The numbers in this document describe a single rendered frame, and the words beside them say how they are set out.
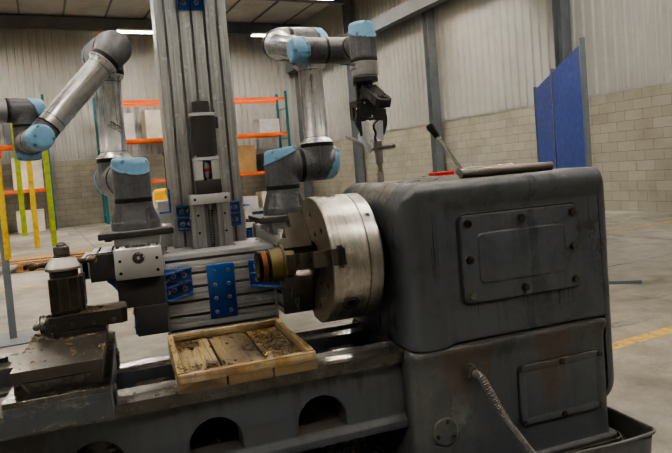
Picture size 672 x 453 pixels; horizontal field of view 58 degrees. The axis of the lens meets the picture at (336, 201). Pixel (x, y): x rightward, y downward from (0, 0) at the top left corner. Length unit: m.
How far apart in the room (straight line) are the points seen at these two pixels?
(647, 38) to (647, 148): 2.08
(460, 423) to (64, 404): 0.87
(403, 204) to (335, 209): 0.17
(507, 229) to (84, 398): 0.99
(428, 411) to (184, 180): 1.18
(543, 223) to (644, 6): 11.92
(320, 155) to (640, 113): 11.43
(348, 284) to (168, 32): 1.22
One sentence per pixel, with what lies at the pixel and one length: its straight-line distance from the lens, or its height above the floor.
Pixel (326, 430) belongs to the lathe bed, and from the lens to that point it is 1.47.
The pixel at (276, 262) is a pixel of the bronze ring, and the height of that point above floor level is 1.09.
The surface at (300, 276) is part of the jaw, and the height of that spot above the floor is 1.04.
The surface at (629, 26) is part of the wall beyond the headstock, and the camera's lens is 13.58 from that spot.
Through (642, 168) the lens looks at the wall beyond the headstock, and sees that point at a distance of 13.24.
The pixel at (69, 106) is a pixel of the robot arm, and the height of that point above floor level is 1.55.
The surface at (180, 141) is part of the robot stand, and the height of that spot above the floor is 1.44.
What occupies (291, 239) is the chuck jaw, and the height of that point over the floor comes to 1.13.
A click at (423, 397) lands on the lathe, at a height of 0.76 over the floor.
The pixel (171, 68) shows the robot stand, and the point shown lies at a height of 1.70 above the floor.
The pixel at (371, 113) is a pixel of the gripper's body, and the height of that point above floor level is 1.45.
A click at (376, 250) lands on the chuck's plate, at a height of 1.11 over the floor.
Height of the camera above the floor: 1.30
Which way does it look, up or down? 3 degrees down
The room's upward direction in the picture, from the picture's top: 5 degrees counter-clockwise
